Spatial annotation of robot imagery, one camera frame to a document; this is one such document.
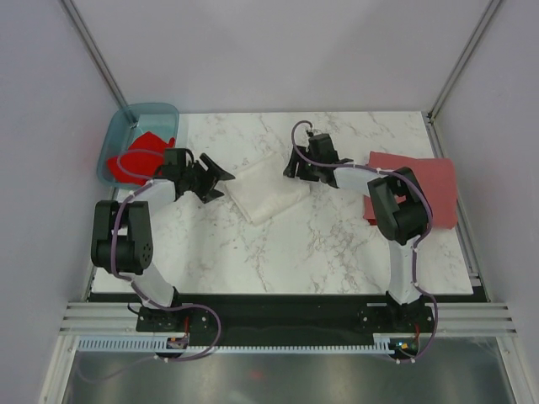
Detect teal plastic bin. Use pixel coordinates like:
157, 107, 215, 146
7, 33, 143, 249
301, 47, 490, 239
96, 103, 186, 189

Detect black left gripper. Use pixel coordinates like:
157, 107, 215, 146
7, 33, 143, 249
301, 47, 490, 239
181, 154, 234, 205

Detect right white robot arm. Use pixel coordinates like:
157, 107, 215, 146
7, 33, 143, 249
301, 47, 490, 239
283, 130, 432, 332

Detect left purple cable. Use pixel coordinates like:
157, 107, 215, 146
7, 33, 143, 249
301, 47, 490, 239
111, 150, 222, 384

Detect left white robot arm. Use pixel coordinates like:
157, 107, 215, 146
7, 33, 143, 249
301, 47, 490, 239
90, 148, 235, 331

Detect folded maroon t shirt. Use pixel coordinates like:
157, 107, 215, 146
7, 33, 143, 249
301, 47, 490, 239
367, 151, 458, 230

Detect left aluminium frame post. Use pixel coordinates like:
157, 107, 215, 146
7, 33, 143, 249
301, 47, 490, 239
59, 0, 127, 108

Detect aluminium frame post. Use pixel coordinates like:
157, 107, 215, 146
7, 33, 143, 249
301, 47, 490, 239
59, 0, 127, 108
425, 0, 505, 125

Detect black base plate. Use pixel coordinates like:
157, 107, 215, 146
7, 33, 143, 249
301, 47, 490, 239
136, 295, 435, 345

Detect white slotted cable duct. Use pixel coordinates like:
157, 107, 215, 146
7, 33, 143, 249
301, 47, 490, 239
77, 335, 394, 354

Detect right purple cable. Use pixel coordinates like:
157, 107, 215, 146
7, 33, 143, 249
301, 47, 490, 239
291, 120, 439, 365

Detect purple cable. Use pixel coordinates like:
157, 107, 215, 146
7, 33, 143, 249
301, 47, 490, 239
291, 120, 439, 365
111, 150, 222, 384

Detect white t shirt red print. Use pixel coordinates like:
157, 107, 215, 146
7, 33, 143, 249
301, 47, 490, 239
225, 152, 310, 226

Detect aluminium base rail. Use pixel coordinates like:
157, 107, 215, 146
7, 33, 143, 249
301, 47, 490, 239
60, 302, 517, 338

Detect right aluminium frame post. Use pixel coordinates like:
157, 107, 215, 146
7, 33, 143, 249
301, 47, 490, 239
425, 0, 505, 125

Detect bright red t shirt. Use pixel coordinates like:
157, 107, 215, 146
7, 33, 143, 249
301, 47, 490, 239
106, 131, 176, 186

